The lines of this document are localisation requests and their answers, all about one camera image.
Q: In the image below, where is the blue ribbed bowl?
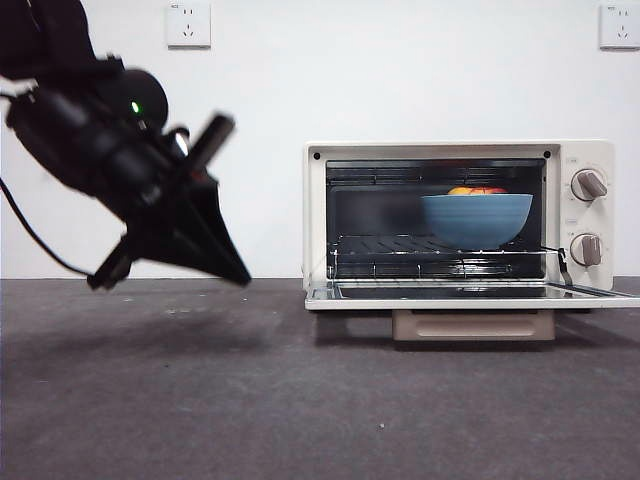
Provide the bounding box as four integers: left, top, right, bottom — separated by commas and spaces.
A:
419, 193, 534, 250

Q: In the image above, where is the red yellow apple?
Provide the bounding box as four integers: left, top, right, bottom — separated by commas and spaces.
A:
447, 185, 509, 197

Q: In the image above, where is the oven door with taupe handle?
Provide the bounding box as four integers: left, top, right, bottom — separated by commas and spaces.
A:
304, 278, 640, 344

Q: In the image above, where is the cream toaster oven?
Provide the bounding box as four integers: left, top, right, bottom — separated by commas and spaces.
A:
303, 139, 615, 314

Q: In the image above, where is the taupe oven knob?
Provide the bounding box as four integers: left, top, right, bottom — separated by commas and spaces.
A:
570, 168, 610, 203
569, 232, 604, 267

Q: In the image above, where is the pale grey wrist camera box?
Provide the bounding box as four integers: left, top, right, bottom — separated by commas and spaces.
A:
167, 127, 192, 159

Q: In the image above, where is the black camera cable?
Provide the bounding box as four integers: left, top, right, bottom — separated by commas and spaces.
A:
0, 177, 96, 279

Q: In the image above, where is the wire oven rack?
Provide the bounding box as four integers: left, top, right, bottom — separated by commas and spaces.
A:
327, 232, 569, 281

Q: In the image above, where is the white wall socket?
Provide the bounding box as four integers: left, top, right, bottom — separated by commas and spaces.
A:
598, 3, 640, 50
166, 2, 212, 50

